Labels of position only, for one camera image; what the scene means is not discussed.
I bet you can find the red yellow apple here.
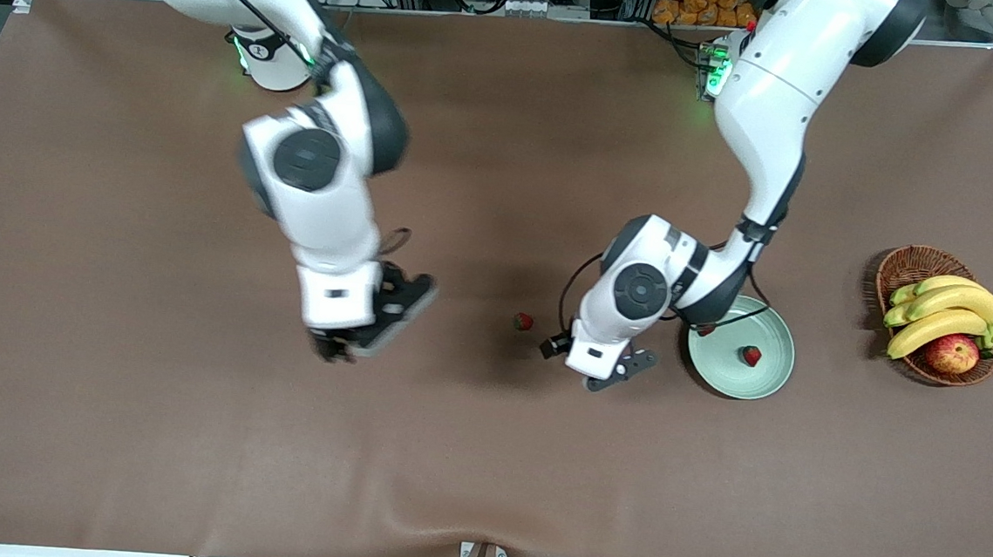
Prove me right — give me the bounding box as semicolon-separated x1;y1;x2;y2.
923;331;982;377

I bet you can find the pale green round plate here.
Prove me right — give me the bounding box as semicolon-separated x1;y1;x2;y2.
684;292;799;404

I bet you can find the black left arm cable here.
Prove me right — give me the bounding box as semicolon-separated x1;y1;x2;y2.
556;227;779;356

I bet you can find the white connector strip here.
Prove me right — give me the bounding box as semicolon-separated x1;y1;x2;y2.
498;0;593;22

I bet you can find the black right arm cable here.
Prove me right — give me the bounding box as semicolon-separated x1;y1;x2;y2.
145;0;431;262

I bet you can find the large table cover mat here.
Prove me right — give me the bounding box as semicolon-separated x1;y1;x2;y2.
0;0;993;557

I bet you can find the brown wicker basket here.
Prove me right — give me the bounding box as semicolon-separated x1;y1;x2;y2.
867;242;993;390

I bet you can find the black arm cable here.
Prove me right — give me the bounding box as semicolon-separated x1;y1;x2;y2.
556;227;779;356
145;0;431;262

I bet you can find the pile of orange fruits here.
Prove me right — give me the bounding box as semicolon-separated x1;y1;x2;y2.
651;0;760;32

